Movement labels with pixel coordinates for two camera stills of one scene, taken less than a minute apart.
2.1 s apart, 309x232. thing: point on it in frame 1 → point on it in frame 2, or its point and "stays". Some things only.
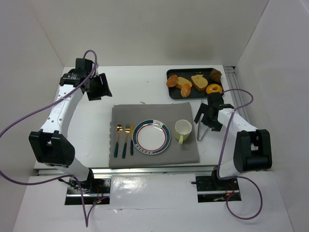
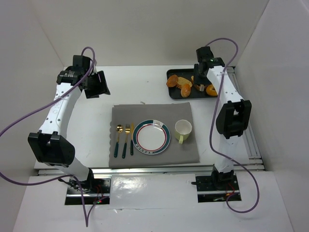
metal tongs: (199, 129) → (202, 87)
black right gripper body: (208, 117) → (198, 79)
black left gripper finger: (105, 84) stays
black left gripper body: (97, 87) stays
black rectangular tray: (191, 83) stays
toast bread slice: (200, 82) stays
